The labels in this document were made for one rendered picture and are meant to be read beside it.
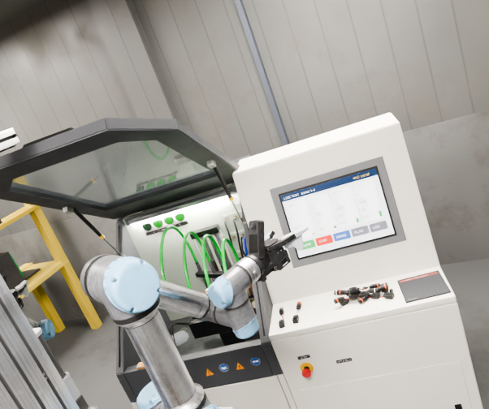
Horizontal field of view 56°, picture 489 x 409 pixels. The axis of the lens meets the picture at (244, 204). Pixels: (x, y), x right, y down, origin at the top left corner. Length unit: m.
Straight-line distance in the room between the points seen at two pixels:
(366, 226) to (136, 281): 1.13
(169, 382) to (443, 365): 1.14
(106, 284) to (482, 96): 2.89
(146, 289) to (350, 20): 2.65
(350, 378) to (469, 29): 2.30
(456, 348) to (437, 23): 2.13
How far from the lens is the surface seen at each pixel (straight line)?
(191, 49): 3.67
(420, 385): 2.02
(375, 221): 1.92
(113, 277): 1.03
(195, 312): 1.35
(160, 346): 1.13
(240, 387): 2.05
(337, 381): 1.99
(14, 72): 4.60
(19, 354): 1.22
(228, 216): 2.22
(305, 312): 1.91
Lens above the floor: 2.01
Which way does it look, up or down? 18 degrees down
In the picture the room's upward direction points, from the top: 21 degrees counter-clockwise
